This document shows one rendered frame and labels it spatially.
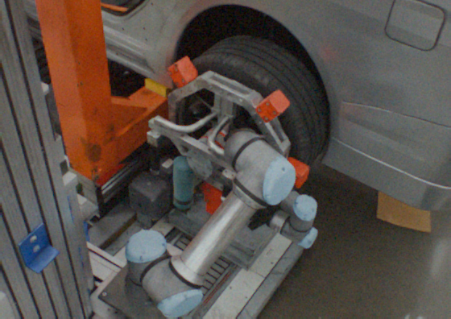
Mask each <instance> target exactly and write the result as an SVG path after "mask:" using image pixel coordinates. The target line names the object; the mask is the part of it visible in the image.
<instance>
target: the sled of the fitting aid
mask: <svg viewBox="0 0 451 319"><path fill-rule="evenodd" d="M201 184H202V181H201V182H200V183H199V184H198V185H197V186H196V187H195V188H194V189H193V194H195V193H202V192H201V191H200V189H201ZM201 198H202V197H195V198H193V200H194V202H193V205H192V206H194V205H195V204H196V203H197V202H198V201H199V200H200V199H201ZM192 206H190V207H189V208H187V209H181V208H178V207H177V206H175V207H174V208H172V209H171V210H170V211H169V212H168V222H169V223H170V224H172V225H174V226H175V227H177V228H178V229H180V230H182V231H184V232H185V233H186V234H188V235H190V236H191V237H193V238H195V236H196V235H197V234H198V232H199V231H200V230H201V228H202V227H203V226H201V225H200V224H198V223H196V222H195V221H193V220H192V219H190V218H188V211H189V210H190V209H191V208H192ZM276 234H277V232H275V231H274V230H273V231H272V233H271V234H270V235H269V237H268V238H267V239H266V241H265V242H264V243H263V244H262V246H261V247H260V248H259V249H258V250H257V251H256V253H255V254H254V255H253V256H251V255H248V254H247V253H246V252H244V251H242V250H240V249H239V248H237V247H236V246H234V245H232V244H231V243H230V244H229V245H228V246H227V247H226V249H225V250H224V252H223V253H222V254H221V255H223V256H224V257H225V258H226V259H228V260H229V261H231V262H233V263H235V264H236V265H238V266H239V267H241V268H243V269H244V270H246V271H248V270H249V269H250V267H251V266H252V264H253V263H254V262H255V260H256V259H257V258H258V257H259V256H260V255H261V253H262V252H263V251H264V249H265V248H266V247H267V245H268V244H269V243H270V241H271V240H272V239H273V238H274V237H275V236H276Z"/></svg>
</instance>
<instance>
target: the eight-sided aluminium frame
mask: <svg viewBox="0 0 451 319"><path fill-rule="evenodd" d="M203 88H206V89H209V90H211V91H213V92H215V93H219V94H221V95H222V96H223V97H225V98H227V99H228V98H229V99H230V100H232V101H234V102H235V103H238V104H239V105H241V106H244V107H245V108H246V109H247V110H248V112H249V113H250V115H251V117H252V118H253V119H254V121H255V123H256V124H257V126H258V128H259V129H260V130H261V132H262V133H263V136H264V137H265V139H266V140H267V142H268V143H269V145H270V146H271V147H272V148H274V149H275V150H276V151H277V152H278V153H280V154H281V156H283V157H285V158H286V159H288V153H289V150H290V149H291V148H290V146H291V143H290V142H289V140H288V137H287V136H286V135H285V134H284V132H283V130H282V128H281V127H280V125H279V124H278V122H277V121H276V119H275V118H273V119H272V120H271V121H269V122H267V123H265V122H264V121H263V119H262V118H261V117H260V116H259V114H258V113H257V112H256V110H255V107H256V106H257V105H258V104H259V103H260V102H261V101H262V100H264V98H263V97H262V96H261V95H260V93H258V92H256V91H255V90H254V89H249V88H247V87H246V86H244V85H240V84H239V83H237V82H235V81H232V80H230V79H228V78H226V77H224V76H222V75H218V74H217V73H216V72H211V71H209V72H206V73H205V74H203V75H200V76H198V77H197V78H195V79H194V80H193V81H191V82H190V83H189V84H187V85H185V86H183V87H181V88H176V89H175V90H173V91H172V92H171V93H169V94H168V121H170V122H173V123H175V124H176V125H179V126H184V103H185V97H187V96H188V95H190V94H192V93H195V92H196V91H198V90H200V89H203ZM172 142H173V143H174V144H175V145H176V147H177V148H178V150H179V151H180V153H181V155H187V153H188V151H189V150H190V149H189V148H187V147H185V146H183V145H182V144H180V143H178V142H176V141H174V140H172ZM221 174H222V172H220V171H216V172H215V173H214V174H212V175H211V176H201V175H199V174H197V173H196V172H195V175H196V176H197V177H198V178H200V179H201V180H204V181H206V182H207V183H209V184H211V185H212V186H214V187H215V188H217V189H220V190H221V191H222V192H223V184H222V183H221Z"/></svg>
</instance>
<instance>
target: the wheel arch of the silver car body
mask: <svg viewBox="0 0 451 319"><path fill-rule="evenodd" d="M264 14H265V15H266V17H264V19H263V20H262V22H261V23H260V24H259V25H258V26H257V28H256V29H255V31H254V33H253V35H252V36H253V37H258V38H262V39H268V36H269V32H270V28H271V20H272V19H274V20H275V21H276V25H275V33H274V36H273V40H274V41H275V42H276V44H278V45H279V46H280V47H282V48H284V49H286V50H287V52H290V53H291V54H292V55H293V56H295V57H296V58H297V59H298V60H299V61H300V62H301V63H303V64H304V65H305V67H307V68H308V70H309V71H310V73H311V74H312V75H313V76H314V77H315V80H316V81H317V82H318V85H319V86H320V87H321V90H322V93H323V94H324V96H325V100H326V102H327V106H328V109H329V112H330V117H331V127H330V136H329V144H328V146H327V149H326V152H325V154H324V156H323V158H322V160H321V163H323V162H324V160H325V158H326V156H327V154H328V152H329V147H330V145H331V139H332V133H333V114H332V107H331V102H330V98H329V92H328V90H327V87H326V84H325V80H324V78H323V76H322V74H321V71H320V69H319V68H318V66H317V63H316V61H315V60H314V59H313V58H312V56H311V55H310V53H309V52H308V50H307V48H306V47H305V46H304V45H303V44H302V43H301V42H300V40H299V39H298V38H297V37H296V36H295V35H294V34H293V33H292V32H291V31H290V30H289V29H288V28H287V27H285V26H284V25H283V24H282V23H281V22H280V21H279V20H277V19H275V18H274V17H272V16H270V15H269V14H267V13H265V12H263V11H261V10H259V9H256V8H254V7H252V6H247V5H243V4H239V3H231V2H226V3H219V4H215V5H212V6H208V7H206V8H204V9H202V10H200V11H198V12H197V13H195V14H194V15H193V16H192V17H191V18H190V19H189V20H188V21H187V22H186V24H185V25H184V26H183V27H182V29H181V30H180V33H179V35H178V36H177V38H176V42H175V45H174V48H173V51H172V60H171V66H173V65H174V64H175V63H177V62H178V61H180V60H182V59H184V58H185V57H186V56H187V57H188V58H189V59H190V60H191V62H192V61H194V60H195V59H196V58H197V57H199V56H200V55H202V54H203V53H205V52H206V51H208V50H209V49H210V48H211V47H213V46H214V45H216V44H217V43H219V42H221V41H222V40H224V39H227V38H229V37H234V36H240V35H246V36H249V35H250V33H251V32H252V30H253V29H254V27H255V25H256V24H257V22H258V21H259V20H260V19H261V18H262V16H263V15H264Z"/></svg>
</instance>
